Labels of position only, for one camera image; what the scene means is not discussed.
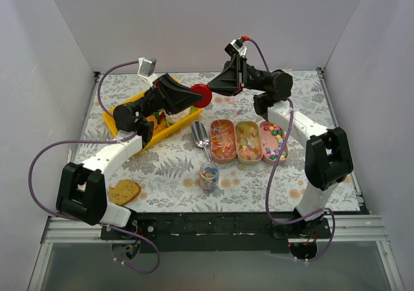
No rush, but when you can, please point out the red jar lid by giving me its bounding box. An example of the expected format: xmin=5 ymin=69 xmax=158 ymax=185
xmin=190 ymin=83 xmax=212 ymax=109

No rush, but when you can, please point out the metal scoop spoon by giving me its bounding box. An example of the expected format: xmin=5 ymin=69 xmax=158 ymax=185
xmin=190 ymin=120 xmax=212 ymax=162

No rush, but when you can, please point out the tray of star candies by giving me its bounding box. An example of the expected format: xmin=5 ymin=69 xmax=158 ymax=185
xmin=259 ymin=121 xmax=289 ymax=164

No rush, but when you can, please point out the tray of pale jelly candies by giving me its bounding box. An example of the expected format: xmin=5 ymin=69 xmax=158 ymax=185
xmin=235 ymin=121 xmax=263 ymax=165

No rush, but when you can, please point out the clear glass jar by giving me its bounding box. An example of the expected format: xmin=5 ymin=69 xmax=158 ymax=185
xmin=199 ymin=162 xmax=219 ymax=191

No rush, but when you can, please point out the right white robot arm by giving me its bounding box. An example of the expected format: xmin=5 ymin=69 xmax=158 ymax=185
xmin=207 ymin=54 xmax=353 ymax=238

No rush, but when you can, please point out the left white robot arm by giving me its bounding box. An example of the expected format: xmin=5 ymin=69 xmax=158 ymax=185
xmin=56 ymin=74 xmax=211 ymax=239

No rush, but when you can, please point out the white cauliflower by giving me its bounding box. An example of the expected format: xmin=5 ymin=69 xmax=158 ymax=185
xmin=166 ymin=108 xmax=191 ymax=125

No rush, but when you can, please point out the yellow plastic basket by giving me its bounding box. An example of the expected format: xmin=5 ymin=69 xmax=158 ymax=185
xmin=102 ymin=76 xmax=203 ymax=150

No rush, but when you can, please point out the bread slice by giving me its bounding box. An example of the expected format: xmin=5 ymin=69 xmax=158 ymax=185
xmin=108 ymin=179 xmax=141 ymax=206

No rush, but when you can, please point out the floral table mat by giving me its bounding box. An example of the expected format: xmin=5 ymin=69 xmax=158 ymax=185
xmin=83 ymin=70 xmax=360 ymax=212

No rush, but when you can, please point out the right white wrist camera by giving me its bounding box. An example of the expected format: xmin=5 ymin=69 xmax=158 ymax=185
xmin=224 ymin=38 xmax=247 ymax=57

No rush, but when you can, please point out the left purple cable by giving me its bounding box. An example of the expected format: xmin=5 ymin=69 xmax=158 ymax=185
xmin=27 ymin=59 xmax=161 ymax=275

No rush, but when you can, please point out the purple cable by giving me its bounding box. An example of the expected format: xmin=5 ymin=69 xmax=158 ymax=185
xmin=247 ymin=38 xmax=336 ymax=261
xmin=27 ymin=59 xmax=161 ymax=275

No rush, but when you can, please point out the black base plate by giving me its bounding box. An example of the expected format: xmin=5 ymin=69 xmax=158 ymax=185
xmin=100 ymin=211 xmax=332 ymax=253

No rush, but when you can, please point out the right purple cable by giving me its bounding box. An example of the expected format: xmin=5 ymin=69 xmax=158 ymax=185
xmin=247 ymin=38 xmax=336 ymax=261

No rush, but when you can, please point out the aluminium frame rail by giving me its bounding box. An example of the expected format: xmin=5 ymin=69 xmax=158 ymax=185
xmin=41 ymin=215 xmax=389 ymax=243

